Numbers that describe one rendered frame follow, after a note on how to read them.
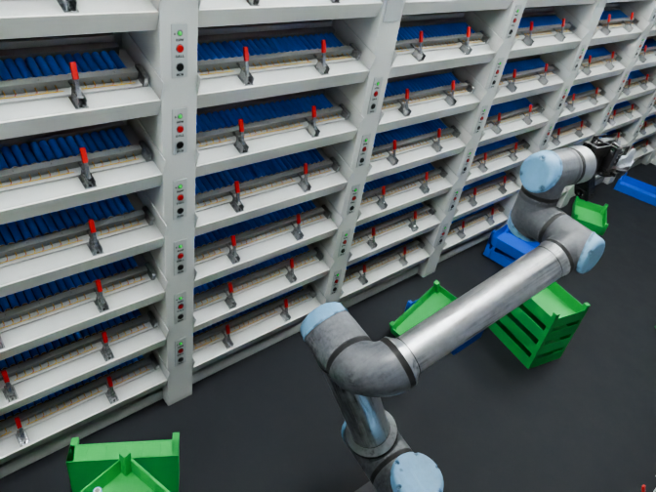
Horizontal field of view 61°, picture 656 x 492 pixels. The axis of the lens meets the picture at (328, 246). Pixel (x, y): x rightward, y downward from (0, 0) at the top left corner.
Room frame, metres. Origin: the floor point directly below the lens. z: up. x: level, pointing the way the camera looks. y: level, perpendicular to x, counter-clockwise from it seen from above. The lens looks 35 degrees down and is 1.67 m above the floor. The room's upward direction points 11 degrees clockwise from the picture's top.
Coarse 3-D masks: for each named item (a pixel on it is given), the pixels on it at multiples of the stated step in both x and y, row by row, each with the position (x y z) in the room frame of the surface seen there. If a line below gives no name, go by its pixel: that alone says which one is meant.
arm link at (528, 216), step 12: (528, 192) 1.17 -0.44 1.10; (516, 204) 1.19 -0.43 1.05; (528, 204) 1.16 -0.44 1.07; (540, 204) 1.15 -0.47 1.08; (552, 204) 1.16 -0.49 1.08; (516, 216) 1.18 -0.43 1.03; (528, 216) 1.16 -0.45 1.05; (540, 216) 1.14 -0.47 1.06; (552, 216) 1.13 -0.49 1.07; (516, 228) 1.17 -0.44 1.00; (528, 228) 1.14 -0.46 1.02; (540, 228) 1.12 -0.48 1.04; (528, 240) 1.15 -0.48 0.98
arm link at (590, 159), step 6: (582, 150) 1.24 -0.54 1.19; (588, 150) 1.25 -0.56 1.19; (588, 156) 1.23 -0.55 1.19; (594, 156) 1.24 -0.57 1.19; (588, 162) 1.22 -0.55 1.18; (594, 162) 1.23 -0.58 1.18; (588, 168) 1.21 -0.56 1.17; (594, 168) 1.23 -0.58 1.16; (588, 174) 1.21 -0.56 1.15; (582, 180) 1.21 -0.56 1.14; (588, 180) 1.23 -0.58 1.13
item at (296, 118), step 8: (320, 112) 1.69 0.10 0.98; (328, 112) 1.71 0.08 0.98; (336, 112) 1.74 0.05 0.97; (264, 120) 1.54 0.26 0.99; (272, 120) 1.55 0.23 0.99; (280, 120) 1.57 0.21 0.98; (288, 120) 1.59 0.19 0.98; (296, 120) 1.61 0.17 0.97; (304, 120) 1.64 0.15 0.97; (224, 128) 1.43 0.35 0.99; (232, 128) 1.45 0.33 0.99; (248, 128) 1.48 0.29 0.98; (256, 128) 1.50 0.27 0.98; (264, 128) 1.53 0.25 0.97; (288, 128) 1.57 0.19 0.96; (200, 136) 1.37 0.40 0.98; (208, 136) 1.38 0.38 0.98; (216, 136) 1.40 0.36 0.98; (224, 136) 1.42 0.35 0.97; (232, 136) 1.45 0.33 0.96; (248, 136) 1.47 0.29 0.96; (200, 144) 1.35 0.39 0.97
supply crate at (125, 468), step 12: (120, 456) 0.71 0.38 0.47; (108, 468) 0.69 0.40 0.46; (120, 468) 0.71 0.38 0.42; (132, 468) 0.72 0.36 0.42; (96, 480) 0.66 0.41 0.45; (108, 480) 0.68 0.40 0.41; (120, 480) 0.69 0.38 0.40; (132, 480) 0.70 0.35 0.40; (144, 480) 0.70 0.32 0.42; (156, 480) 0.68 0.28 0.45
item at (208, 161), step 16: (336, 96) 1.81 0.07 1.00; (352, 112) 1.75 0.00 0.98; (272, 128) 1.56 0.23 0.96; (320, 128) 1.65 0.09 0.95; (336, 128) 1.68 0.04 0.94; (352, 128) 1.72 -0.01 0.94; (208, 144) 1.38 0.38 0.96; (256, 144) 1.46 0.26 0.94; (272, 144) 1.49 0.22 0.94; (288, 144) 1.51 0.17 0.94; (304, 144) 1.56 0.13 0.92; (320, 144) 1.62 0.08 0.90; (208, 160) 1.32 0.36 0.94; (224, 160) 1.35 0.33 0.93; (240, 160) 1.39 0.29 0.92; (256, 160) 1.44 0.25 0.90
